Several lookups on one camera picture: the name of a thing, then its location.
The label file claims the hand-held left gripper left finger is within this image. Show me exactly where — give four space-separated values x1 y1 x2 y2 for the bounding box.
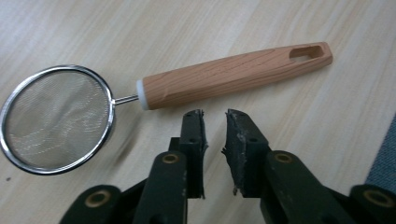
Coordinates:
168 108 209 200

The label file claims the blue-grey cloth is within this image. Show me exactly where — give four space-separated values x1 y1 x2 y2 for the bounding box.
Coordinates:
364 113 396 194

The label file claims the mesh strainer with wooden handle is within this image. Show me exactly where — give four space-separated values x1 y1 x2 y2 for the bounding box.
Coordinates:
0 41 334 175

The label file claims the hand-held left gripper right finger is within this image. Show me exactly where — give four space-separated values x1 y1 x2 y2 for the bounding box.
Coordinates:
221 108 271 199

